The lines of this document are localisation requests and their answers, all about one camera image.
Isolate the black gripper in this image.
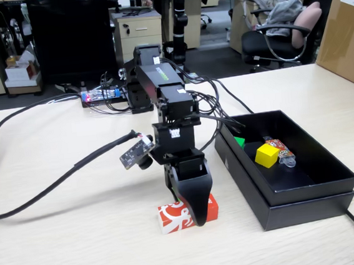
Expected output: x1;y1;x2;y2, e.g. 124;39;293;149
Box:
147;117;217;231

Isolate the red white printed carton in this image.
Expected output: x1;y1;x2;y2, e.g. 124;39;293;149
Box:
156;193;222;236

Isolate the green cube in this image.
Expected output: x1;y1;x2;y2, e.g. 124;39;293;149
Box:
233;135;247;150

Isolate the yellow cube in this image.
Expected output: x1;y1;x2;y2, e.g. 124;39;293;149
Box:
253;142;282;170

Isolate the black open box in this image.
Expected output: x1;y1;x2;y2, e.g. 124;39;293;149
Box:
212;115;354;236

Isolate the black cardboard box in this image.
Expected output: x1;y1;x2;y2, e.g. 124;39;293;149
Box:
217;102;354;211

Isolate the large brown cardboard box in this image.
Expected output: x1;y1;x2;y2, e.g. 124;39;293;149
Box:
310;0;354;98

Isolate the small orange snack packet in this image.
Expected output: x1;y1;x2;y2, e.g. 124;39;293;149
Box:
262;133;298;171

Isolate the controller board with LED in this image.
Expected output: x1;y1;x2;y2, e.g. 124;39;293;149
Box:
79;85;122;104

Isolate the plain beige cabinet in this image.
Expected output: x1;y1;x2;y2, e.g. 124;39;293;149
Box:
179;0;208;50

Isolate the black office chair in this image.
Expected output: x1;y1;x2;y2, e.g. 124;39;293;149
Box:
237;3;315;74

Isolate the black monitor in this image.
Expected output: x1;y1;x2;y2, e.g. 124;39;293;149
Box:
25;0;120;97

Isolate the stack of white boxes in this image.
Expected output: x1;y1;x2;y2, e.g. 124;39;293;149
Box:
2;53;43;91

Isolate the grey cloth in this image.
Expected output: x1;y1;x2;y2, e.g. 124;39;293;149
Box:
260;0;308;39

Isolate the pink cushion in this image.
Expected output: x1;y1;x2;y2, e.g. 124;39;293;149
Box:
288;1;326;50

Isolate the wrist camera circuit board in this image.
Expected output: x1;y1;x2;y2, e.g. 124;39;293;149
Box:
117;134;159;173

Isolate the black servo wire bundle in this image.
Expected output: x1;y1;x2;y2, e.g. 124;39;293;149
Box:
162;50;248;155

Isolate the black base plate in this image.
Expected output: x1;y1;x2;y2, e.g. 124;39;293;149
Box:
81;92;131;110

